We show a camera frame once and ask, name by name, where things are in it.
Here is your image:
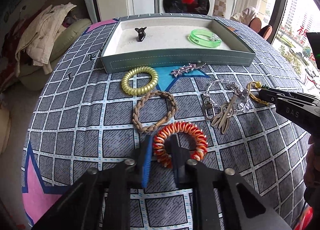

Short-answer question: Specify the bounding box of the yellow cord bracelet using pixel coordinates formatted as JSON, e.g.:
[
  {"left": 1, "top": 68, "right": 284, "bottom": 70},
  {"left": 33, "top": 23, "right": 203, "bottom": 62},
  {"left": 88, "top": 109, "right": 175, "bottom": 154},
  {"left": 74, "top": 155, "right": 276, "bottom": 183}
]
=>
[{"left": 247, "top": 80, "right": 272, "bottom": 107}]

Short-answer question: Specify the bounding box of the orange spiral hair tie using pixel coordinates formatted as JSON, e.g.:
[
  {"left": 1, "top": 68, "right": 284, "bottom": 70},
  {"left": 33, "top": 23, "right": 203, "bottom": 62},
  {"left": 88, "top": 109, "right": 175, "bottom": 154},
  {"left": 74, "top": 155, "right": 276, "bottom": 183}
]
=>
[{"left": 152, "top": 120, "right": 209, "bottom": 169}]

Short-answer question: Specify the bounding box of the green translucent bangle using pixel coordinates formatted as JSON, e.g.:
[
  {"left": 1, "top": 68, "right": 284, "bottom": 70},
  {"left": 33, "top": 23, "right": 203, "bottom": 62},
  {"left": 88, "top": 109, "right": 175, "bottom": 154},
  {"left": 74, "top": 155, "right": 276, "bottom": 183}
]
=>
[{"left": 189, "top": 29, "right": 222, "bottom": 48}]

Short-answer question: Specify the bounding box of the black hair claw clip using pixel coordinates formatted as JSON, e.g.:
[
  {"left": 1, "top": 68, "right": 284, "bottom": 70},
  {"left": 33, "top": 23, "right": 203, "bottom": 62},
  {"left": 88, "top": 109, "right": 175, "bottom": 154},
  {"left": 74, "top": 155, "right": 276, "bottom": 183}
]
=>
[{"left": 135, "top": 27, "right": 147, "bottom": 42}]

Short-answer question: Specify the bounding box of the teal jewelry tray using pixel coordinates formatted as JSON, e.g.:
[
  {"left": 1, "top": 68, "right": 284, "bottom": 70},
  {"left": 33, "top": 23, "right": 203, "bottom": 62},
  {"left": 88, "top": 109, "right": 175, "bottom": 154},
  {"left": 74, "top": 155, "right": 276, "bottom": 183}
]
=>
[{"left": 101, "top": 13, "right": 255, "bottom": 73}]

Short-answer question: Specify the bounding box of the person's right hand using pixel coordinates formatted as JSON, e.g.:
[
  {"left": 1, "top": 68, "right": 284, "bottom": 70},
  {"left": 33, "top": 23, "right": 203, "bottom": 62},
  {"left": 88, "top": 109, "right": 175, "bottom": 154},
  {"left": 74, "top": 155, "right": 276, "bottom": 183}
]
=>
[{"left": 304, "top": 138, "right": 319, "bottom": 188}]

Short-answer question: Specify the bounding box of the brown chair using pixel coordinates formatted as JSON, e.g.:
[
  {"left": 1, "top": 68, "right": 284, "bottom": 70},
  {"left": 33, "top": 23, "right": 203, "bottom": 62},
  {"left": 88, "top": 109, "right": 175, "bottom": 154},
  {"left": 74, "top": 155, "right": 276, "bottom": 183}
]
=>
[
  {"left": 258, "top": 25, "right": 273, "bottom": 40},
  {"left": 248, "top": 17, "right": 261, "bottom": 33}
]

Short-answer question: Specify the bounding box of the grey checked bedsheet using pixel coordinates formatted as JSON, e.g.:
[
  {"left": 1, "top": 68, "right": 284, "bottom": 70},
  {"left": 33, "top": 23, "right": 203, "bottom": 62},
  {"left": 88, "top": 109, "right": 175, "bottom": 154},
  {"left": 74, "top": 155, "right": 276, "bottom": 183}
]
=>
[{"left": 21, "top": 19, "right": 309, "bottom": 226}]

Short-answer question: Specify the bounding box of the cream bag on chair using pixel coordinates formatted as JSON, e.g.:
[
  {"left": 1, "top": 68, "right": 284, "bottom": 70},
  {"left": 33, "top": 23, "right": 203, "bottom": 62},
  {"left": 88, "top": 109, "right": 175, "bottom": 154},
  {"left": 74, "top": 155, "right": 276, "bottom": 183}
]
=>
[{"left": 230, "top": 7, "right": 257, "bottom": 26}]

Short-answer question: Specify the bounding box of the purple crystal hair clip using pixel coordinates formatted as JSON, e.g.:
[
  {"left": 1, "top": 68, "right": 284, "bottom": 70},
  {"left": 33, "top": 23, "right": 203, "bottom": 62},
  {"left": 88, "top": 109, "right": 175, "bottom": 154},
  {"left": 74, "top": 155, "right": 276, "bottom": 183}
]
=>
[{"left": 170, "top": 62, "right": 206, "bottom": 78}]

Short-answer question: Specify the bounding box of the checked hanging towel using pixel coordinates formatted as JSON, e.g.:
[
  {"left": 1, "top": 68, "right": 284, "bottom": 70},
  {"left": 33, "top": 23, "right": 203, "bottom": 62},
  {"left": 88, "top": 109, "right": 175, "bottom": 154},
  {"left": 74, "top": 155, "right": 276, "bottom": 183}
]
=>
[{"left": 213, "top": 0, "right": 227, "bottom": 18}]

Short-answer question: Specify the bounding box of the cream jacket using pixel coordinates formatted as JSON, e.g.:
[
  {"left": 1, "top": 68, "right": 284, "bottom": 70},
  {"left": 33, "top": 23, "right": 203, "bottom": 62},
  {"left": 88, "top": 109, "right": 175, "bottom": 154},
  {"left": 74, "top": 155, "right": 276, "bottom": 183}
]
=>
[{"left": 15, "top": 2, "right": 76, "bottom": 76}]

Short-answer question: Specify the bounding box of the clear crystal bead bracelet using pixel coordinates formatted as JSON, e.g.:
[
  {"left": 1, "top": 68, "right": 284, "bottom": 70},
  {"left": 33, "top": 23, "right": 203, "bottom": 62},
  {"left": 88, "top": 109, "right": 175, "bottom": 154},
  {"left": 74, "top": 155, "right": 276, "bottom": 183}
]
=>
[{"left": 203, "top": 78, "right": 251, "bottom": 114}]

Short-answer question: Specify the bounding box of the brown braided bracelet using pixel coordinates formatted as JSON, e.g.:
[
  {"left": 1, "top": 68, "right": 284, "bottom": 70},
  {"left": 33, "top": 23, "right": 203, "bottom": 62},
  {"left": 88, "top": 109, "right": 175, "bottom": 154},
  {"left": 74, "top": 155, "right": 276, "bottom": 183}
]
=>
[{"left": 132, "top": 90, "right": 179, "bottom": 134}]

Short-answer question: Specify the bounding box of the beige leather keychain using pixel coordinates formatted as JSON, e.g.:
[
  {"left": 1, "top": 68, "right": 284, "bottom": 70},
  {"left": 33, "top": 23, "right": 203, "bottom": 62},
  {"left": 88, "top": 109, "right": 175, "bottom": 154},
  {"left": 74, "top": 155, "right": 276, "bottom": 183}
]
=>
[{"left": 211, "top": 89, "right": 249, "bottom": 134}]

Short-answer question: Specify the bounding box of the gold spiral hair tie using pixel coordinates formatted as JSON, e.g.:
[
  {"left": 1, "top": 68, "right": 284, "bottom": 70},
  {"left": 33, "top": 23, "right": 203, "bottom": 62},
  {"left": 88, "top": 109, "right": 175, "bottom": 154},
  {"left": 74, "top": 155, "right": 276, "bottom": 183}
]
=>
[{"left": 120, "top": 65, "right": 159, "bottom": 96}]

